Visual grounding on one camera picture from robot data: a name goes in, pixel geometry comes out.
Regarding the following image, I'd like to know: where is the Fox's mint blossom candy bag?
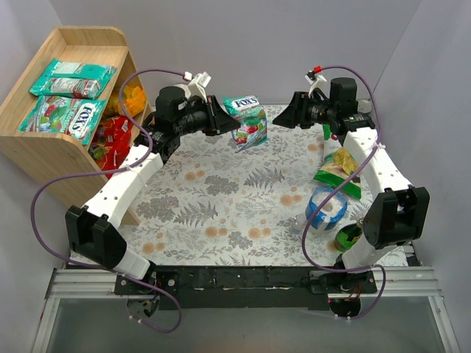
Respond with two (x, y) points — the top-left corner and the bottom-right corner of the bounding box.
(223, 95), (268, 153)

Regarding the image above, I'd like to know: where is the orange Lot 100 mango gummy bag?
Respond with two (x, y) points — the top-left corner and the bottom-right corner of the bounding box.
(105, 85), (146, 117)

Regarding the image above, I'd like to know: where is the red Lot 100 fruit gummy bag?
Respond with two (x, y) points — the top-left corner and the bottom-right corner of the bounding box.
(92, 115), (133, 146)

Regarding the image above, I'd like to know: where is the teal fox's bag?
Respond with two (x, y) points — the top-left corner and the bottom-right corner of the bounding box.
(29, 59), (116, 99)
(18, 96), (107, 146)

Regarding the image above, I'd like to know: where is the teal Fox's bag back side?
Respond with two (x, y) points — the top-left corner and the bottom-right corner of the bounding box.
(29, 59), (116, 99)

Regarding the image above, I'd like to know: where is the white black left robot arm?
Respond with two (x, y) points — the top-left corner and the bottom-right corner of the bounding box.
(65, 86), (240, 281)

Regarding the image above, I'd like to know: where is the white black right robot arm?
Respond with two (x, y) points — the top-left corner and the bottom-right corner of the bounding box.
(273, 74), (430, 274)

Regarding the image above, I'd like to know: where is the wooden shelf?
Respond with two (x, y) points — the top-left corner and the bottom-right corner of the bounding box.
(0, 25), (154, 226)

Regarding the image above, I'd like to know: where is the tin can orange label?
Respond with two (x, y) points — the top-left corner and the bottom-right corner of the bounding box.
(358, 99), (373, 114)

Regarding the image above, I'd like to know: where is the floral patterned table mat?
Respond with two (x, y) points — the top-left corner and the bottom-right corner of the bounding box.
(119, 125), (338, 266)

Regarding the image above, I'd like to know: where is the small clear plastic bottle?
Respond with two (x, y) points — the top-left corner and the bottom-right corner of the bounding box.
(291, 213), (307, 235)

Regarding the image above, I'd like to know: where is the green glass bottle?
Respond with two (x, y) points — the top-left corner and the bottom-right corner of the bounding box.
(334, 219), (363, 253)

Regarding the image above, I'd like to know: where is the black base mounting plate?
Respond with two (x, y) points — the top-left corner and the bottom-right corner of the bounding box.
(114, 265), (377, 310)

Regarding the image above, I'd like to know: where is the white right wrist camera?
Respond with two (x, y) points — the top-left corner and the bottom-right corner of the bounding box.
(305, 65), (327, 98)

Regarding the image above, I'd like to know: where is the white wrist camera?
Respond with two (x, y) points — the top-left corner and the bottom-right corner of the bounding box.
(305, 65), (327, 98)
(183, 71), (211, 102)

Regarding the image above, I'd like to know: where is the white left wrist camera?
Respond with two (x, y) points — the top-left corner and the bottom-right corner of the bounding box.
(183, 71), (211, 102)

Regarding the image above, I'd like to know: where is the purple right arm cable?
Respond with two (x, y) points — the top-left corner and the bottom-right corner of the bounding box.
(301, 65), (387, 320)

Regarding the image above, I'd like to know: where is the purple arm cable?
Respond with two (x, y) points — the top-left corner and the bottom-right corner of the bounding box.
(30, 68), (193, 334)
(301, 65), (387, 320)

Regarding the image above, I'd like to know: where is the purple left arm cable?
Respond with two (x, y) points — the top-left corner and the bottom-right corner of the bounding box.
(30, 68), (193, 334)

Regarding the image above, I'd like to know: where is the aluminium frame rail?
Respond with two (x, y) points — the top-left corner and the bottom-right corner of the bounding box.
(32, 266), (459, 352)

